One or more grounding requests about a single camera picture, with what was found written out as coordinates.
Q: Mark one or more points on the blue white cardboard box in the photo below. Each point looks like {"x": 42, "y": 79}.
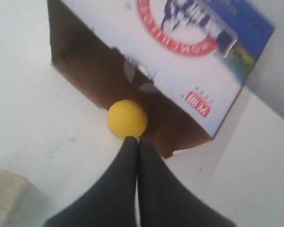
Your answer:
{"x": 183, "y": 61}

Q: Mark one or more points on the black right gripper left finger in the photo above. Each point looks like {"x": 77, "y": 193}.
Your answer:
{"x": 110, "y": 202}

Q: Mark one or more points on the light wooden cube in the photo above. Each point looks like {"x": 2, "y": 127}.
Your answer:
{"x": 12, "y": 191}

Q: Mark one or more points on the yellow tennis ball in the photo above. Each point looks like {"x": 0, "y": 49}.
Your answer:
{"x": 126, "y": 118}

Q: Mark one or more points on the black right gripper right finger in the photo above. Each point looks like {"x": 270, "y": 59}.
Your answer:
{"x": 164, "y": 201}

